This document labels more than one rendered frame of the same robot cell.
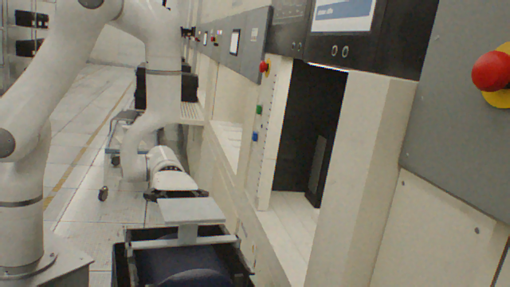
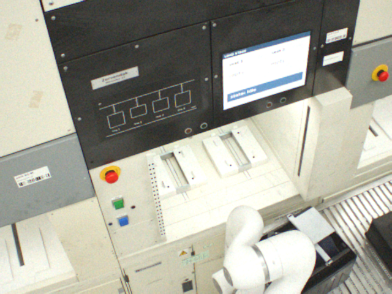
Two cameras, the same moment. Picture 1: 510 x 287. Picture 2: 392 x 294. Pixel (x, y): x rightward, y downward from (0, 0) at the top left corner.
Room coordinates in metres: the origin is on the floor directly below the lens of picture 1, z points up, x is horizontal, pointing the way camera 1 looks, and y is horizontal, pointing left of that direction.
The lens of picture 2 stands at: (1.12, 1.02, 2.58)
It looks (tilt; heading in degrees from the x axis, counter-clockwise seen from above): 48 degrees down; 266
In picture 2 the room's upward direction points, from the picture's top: 4 degrees counter-clockwise
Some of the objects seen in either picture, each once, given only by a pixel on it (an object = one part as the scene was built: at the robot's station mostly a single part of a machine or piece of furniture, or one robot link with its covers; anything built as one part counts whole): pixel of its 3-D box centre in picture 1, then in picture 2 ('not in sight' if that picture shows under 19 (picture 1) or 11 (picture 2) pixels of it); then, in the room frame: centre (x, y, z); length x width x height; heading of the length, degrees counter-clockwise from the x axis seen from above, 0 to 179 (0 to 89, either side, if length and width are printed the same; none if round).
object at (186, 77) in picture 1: (184, 86); not in sight; (3.66, 0.77, 0.93); 0.30 x 0.28 x 0.26; 12
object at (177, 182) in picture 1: (173, 186); not in sight; (0.84, 0.18, 1.06); 0.11 x 0.10 x 0.07; 25
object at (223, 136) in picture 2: not in sight; (234, 150); (0.86, -0.44, 0.89); 0.22 x 0.21 x 0.04; 105
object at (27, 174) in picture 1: (21, 150); not in sight; (0.90, 0.60, 1.07); 0.19 x 0.12 x 0.24; 15
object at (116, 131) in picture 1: (134, 158); not in sight; (3.28, 1.10, 0.24); 0.97 x 0.52 x 0.48; 18
